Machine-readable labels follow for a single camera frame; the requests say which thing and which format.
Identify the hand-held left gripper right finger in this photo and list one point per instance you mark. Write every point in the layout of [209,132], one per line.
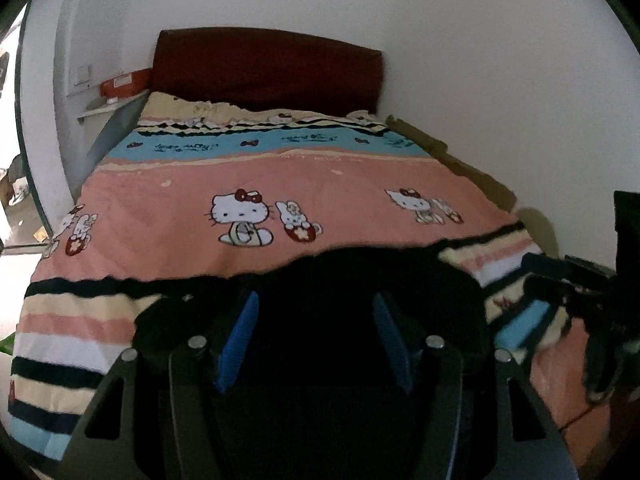
[392,345]

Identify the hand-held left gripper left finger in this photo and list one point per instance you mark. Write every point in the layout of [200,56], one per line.
[237,345]

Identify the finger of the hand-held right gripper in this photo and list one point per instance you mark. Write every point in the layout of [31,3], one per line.
[605,365]
[522,322]

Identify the black hooded jacket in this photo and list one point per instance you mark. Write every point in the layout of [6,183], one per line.
[310,310]

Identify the printed cartoon cat blanket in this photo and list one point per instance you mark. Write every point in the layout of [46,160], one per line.
[175,240]

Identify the dark red headboard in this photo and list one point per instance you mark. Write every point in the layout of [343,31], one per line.
[265,67]

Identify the orange box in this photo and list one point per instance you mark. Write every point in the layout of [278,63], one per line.
[125,82]

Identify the white wall shelf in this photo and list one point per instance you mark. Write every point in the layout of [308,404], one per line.
[112,107]

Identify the white wall switch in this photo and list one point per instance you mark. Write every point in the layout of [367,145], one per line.
[83,74]

